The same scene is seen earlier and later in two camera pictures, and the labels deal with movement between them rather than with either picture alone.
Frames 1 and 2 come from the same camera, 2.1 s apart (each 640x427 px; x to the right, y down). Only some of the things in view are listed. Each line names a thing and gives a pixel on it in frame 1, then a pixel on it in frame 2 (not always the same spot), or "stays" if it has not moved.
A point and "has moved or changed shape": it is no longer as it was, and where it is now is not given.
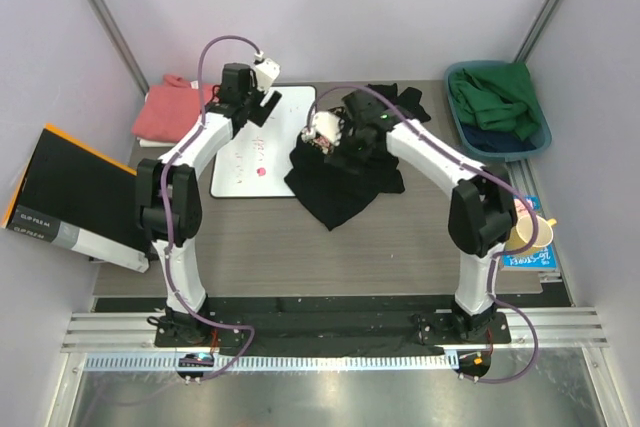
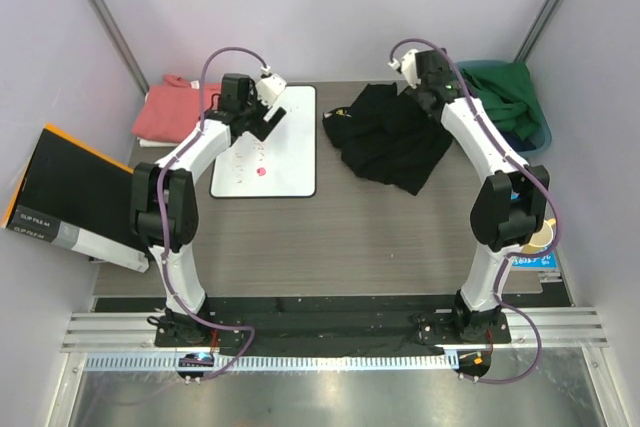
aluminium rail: [137, 330] stays
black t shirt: [334, 189] has moved or changed shape
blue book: [536, 259] stays
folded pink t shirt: [171, 109] stays
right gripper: [341, 154] → [413, 93]
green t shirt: [497, 96] stays
